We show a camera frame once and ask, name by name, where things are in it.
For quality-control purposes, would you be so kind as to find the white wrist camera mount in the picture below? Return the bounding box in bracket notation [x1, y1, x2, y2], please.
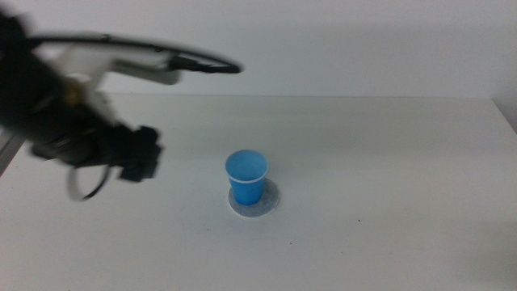
[50, 39, 183, 86]

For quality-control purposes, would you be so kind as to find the round grey cup mat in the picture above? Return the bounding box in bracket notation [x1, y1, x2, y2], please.
[227, 178, 280, 218]

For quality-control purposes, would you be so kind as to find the black looped cable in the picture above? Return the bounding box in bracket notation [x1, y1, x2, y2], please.
[65, 162, 113, 202]

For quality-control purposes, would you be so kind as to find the black camera cable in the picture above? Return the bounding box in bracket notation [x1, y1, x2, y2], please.
[27, 33, 243, 75]

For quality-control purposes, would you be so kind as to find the blue plastic cup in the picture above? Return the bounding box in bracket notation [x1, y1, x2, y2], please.
[224, 149, 271, 206]

